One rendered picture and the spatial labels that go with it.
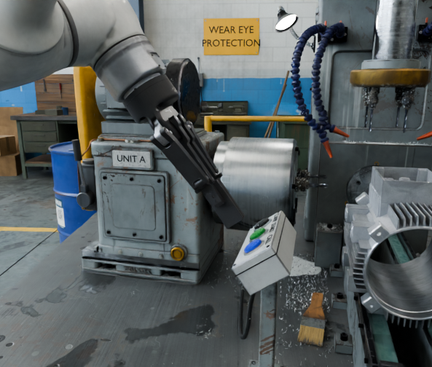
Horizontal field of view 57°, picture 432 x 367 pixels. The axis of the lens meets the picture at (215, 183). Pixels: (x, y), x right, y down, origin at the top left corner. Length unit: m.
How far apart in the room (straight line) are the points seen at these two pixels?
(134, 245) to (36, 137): 4.90
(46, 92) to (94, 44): 6.01
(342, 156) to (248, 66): 5.05
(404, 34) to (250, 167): 0.46
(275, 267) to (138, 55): 0.35
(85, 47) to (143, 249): 0.63
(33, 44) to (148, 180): 0.58
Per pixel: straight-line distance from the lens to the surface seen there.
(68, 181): 2.77
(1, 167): 6.48
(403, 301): 0.78
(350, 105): 1.26
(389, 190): 0.74
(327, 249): 1.16
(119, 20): 0.59
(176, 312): 0.95
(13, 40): 0.48
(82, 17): 0.56
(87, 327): 0.94
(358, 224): 0.71
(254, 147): 0.99
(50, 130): 5.81
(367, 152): 1.15
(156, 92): 0.56
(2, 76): 0.50
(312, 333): 0.89
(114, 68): 0.57
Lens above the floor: 1.30
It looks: 14 degrees down
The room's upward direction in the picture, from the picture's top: straight up
